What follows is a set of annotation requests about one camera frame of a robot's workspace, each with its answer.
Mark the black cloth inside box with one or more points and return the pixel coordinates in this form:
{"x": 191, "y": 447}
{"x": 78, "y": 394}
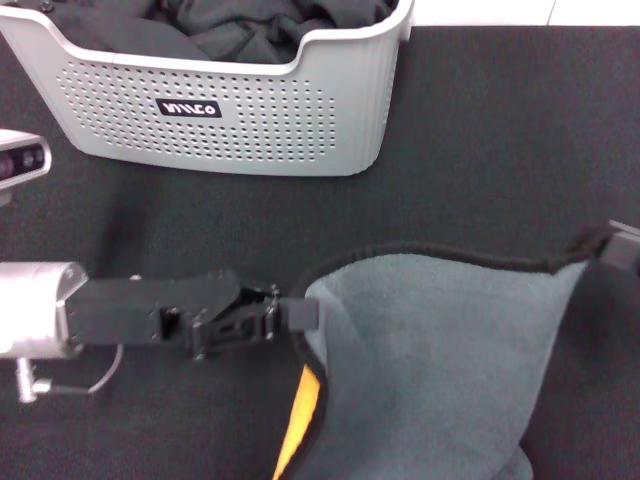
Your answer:
{"x": 225, "y": 25}

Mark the grey towel with yellow back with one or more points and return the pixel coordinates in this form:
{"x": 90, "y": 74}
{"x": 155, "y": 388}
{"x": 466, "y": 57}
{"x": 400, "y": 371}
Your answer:
{"x": 425, "y": 350}

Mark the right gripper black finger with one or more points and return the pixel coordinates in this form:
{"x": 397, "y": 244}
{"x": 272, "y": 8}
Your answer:
{"x": 625, "y": 250}

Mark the grey perforated storage box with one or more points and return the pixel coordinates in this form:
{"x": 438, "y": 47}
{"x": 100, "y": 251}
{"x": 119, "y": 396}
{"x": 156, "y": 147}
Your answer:
{"x": 280, "y": 125}

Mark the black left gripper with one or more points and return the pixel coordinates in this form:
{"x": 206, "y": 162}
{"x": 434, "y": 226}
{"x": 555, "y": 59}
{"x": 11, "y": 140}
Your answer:
{"x": 135, "y": 310}

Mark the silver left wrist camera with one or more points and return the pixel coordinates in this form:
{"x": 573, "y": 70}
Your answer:
{"x": 22, "y": 160}

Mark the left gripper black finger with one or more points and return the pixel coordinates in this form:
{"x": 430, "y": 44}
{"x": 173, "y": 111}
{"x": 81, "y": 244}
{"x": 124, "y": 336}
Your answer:
{"x": 302, "y": 314}

